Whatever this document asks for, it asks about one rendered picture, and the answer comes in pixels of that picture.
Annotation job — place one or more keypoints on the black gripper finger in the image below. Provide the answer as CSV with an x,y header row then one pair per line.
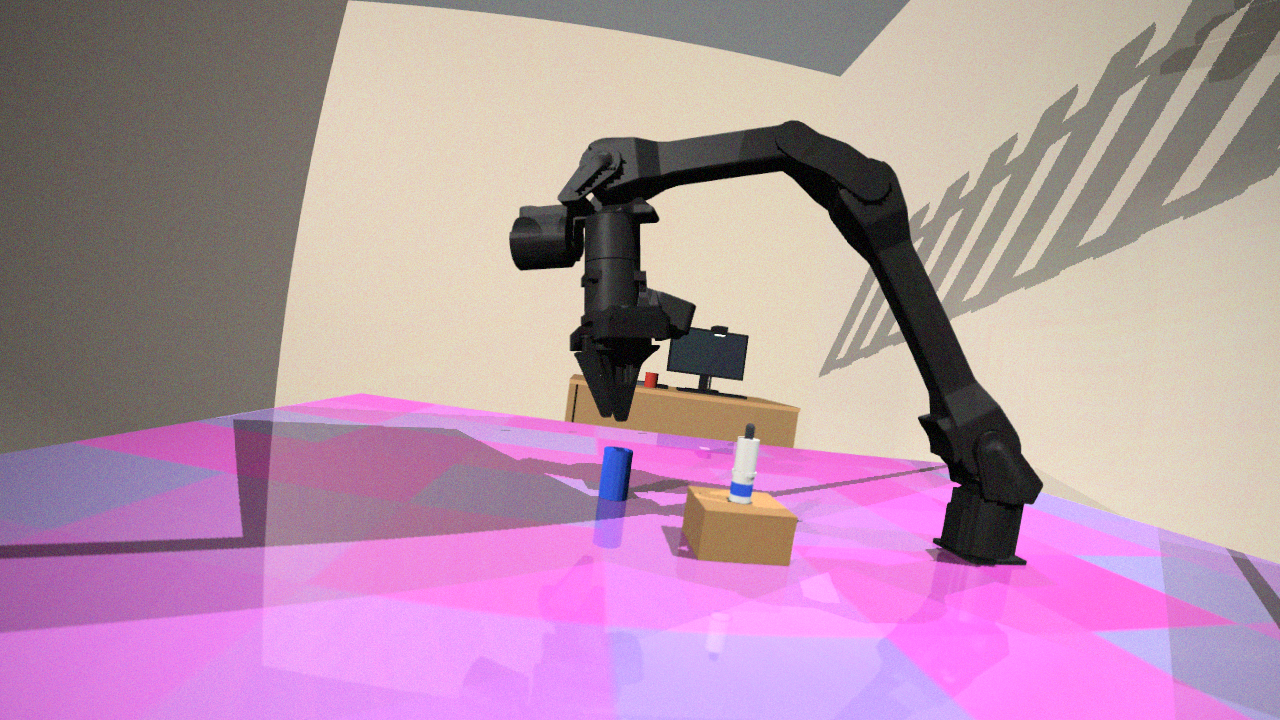
x,y
619,367
589,369

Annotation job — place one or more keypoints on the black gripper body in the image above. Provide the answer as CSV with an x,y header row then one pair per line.
x,y
611,314

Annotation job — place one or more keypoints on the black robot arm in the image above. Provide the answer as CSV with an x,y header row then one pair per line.
x,y
966,427

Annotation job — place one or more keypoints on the dark blue cylinder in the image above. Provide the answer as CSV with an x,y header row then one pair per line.
x,y
615,473

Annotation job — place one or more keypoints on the white marker with blue band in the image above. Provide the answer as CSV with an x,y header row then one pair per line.
x,y
744,471

